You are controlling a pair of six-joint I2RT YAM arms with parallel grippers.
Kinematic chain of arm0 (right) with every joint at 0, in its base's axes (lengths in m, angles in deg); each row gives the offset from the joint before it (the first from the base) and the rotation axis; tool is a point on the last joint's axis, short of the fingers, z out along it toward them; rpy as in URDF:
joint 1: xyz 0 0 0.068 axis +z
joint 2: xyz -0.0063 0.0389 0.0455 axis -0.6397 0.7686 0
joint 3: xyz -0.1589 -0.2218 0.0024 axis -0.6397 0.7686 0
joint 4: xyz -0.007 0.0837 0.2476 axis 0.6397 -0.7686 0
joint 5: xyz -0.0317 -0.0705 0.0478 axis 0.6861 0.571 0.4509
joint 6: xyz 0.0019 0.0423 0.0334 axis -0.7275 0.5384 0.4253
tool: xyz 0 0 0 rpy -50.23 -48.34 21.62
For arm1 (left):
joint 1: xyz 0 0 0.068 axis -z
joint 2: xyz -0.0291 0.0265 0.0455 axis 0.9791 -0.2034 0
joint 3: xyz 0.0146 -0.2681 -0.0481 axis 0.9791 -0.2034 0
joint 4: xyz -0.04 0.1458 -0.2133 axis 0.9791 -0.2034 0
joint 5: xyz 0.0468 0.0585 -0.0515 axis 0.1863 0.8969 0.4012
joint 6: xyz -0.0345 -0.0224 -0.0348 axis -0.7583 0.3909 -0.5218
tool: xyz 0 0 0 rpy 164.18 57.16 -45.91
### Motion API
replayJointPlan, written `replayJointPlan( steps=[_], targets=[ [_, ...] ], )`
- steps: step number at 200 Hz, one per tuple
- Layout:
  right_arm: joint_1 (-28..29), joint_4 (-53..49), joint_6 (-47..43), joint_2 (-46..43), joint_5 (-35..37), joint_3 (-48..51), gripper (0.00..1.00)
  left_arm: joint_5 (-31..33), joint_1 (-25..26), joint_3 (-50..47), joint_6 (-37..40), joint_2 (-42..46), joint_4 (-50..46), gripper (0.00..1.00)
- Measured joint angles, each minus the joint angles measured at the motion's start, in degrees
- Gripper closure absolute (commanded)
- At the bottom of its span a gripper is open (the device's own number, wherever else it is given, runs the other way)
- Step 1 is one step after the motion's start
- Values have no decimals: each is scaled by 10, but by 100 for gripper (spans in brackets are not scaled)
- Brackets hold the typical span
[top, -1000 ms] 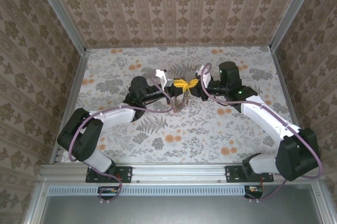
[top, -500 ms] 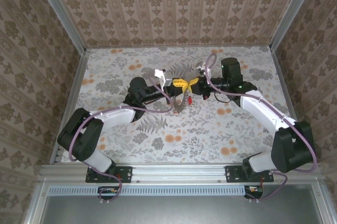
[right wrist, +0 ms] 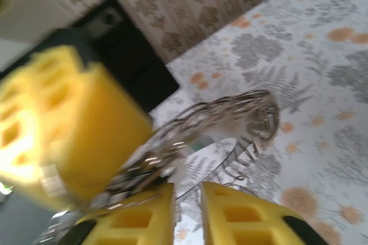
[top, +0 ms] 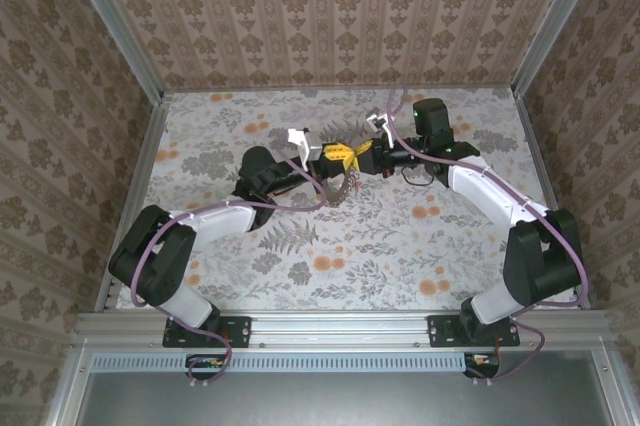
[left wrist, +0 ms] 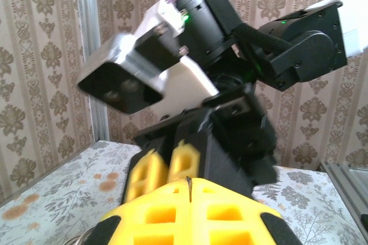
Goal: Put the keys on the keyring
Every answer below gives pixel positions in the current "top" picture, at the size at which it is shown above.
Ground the grey metal panel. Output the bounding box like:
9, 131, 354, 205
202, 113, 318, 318
77, 350, 617, 426

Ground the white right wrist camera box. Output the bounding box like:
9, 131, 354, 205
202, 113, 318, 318
364, 107, 392, 145

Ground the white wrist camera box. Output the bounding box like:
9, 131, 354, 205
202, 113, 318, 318
286, 127, 323, 166
364, 107, 392, 145

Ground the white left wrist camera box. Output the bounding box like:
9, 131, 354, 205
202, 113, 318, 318
286, 127, 323, 166

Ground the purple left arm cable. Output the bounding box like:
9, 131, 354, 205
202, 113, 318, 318
130, 153, 331, 390

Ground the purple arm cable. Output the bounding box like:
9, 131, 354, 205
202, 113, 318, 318
130, 153, 331, 390
387, 85, 590, 387

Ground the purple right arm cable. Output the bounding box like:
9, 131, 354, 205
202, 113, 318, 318
387, 85, 590, 387

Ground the thin aluminium back rail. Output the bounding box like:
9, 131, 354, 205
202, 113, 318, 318
162, 86, 516, 96

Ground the aluminium side rail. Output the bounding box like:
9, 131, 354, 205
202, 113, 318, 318
513, 90, 594, 311
94, 94, 174, 312

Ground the aluminium corner post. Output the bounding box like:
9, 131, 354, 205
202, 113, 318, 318
510, 0, 609, 97
57, 0, 166, 103

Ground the wide aluminium front rail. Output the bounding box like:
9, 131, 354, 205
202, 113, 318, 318
74, 309, 619, 348

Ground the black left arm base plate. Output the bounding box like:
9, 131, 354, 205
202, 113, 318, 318
162, 314, 252, 349

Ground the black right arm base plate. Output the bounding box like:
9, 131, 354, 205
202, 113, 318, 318
427, 314, 521, 349

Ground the grey slotted cable duct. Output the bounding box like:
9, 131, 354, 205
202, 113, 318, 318
91, 351, 469, 374

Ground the small wired connector board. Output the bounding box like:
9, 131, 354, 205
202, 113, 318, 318
463, 352, 502, 380
185, 353, 227, 381

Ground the aluminium frame bar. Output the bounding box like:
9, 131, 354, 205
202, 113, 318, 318
594, 345, 640, 426
43, 340, 96, 426

